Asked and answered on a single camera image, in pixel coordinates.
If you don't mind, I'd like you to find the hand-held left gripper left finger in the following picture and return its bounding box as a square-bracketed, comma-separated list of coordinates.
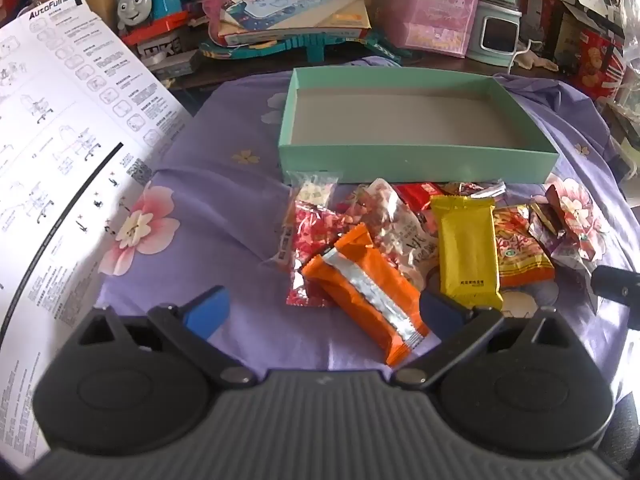
[75, 285, 258, 388]

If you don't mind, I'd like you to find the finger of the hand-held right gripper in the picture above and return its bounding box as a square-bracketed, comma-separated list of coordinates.
[591, 265, 640, 307]

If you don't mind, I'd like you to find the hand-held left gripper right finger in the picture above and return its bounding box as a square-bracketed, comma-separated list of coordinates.
[392, 290, 588, 390]

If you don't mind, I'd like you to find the silver purple foil packet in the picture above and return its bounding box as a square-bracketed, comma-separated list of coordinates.
[549, 232, 600, 275]

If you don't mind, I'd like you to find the yellow snack packet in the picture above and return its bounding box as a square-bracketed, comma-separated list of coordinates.
[429, 195, 504, 312]

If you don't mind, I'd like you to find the orange snack bar packet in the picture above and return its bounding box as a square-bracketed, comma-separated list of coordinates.
[300, 224, 432, 367]

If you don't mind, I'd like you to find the brown nut snack bag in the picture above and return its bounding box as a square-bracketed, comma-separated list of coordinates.
[345, 178, 442, 293]

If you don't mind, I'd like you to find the orange stand-up snack pouch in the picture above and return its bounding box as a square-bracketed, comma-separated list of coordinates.
[544, 184, 583, 233]

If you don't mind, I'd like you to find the brown gold chocolate packet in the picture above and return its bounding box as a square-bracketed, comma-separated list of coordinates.
[528, 201, 567, 237]

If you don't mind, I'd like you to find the orange red chips bag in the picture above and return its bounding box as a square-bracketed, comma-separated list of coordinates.
[492, 205, 557, 289]

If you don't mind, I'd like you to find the dark red snack packet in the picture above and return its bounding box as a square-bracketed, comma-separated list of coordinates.
[396, 183, 447, 212]

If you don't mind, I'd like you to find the red silver foil wrapper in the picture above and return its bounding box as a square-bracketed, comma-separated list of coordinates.
[442, 179, 507, 202]

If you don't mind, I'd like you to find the long clear red-patterned packet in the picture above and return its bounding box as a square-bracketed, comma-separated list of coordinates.
[260, 170, 353, 307]

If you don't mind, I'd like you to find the teal cardboard box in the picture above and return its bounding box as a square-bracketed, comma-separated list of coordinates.
[277, 66, 561, 186]

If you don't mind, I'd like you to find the purple floral blanket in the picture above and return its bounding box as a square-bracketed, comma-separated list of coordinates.
[95, 54, 640, 411]

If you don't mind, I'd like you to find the white instruction sheet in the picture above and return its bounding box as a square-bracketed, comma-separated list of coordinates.
[0, 0, 195, 476]

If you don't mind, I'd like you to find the red cookie tin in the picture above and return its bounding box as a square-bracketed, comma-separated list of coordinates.
[570, 27, 627, 105]

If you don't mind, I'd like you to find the beige cloth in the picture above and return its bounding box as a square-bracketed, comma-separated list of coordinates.
[516, 50, 560, 73]

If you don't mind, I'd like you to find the black white-lettered box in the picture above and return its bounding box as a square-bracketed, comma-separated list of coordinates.
[136, 35, 205, 80]

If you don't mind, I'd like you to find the mint green appliance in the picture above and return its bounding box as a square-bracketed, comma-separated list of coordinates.
[466, 0, 525, 67]

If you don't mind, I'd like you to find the open cardboard box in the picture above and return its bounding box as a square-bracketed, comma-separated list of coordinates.
[519, 0, 628, 81]

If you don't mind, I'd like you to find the pink gift bag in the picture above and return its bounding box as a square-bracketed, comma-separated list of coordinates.
[376, 0, 485, 59]

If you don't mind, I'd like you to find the blue toy train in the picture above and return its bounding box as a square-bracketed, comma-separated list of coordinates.
[115, 0, 197, 47]

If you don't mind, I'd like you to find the play mat picture box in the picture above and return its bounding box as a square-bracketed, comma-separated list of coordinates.
[206, 0, 374, 48]

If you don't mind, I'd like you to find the white cable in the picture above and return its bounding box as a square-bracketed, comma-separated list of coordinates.
[504, 37, 537, 75]

